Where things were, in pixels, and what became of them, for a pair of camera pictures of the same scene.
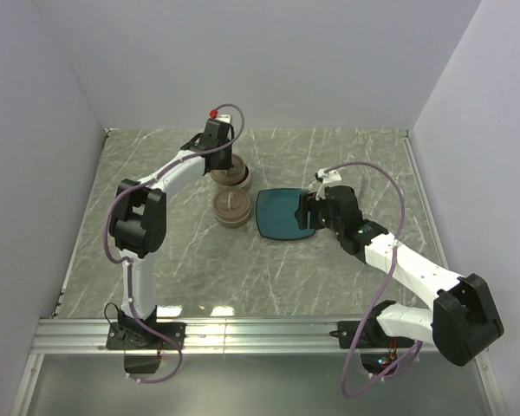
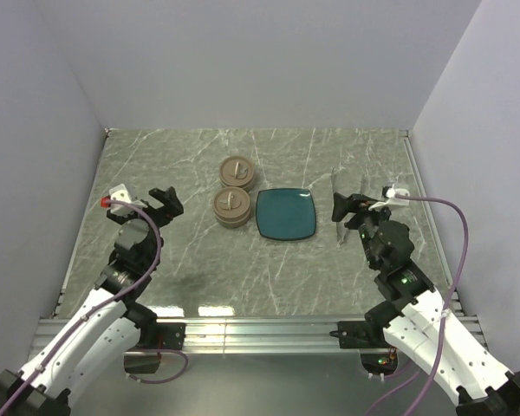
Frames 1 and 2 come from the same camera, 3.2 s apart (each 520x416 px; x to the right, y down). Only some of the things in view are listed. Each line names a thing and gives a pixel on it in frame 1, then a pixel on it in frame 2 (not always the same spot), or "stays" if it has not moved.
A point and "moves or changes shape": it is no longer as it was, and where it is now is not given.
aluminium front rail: [82, 335] stays
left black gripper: [228, 163] -> [172, 205]
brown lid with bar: [231, 176] moves or changes shape
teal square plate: [276, 213] stays
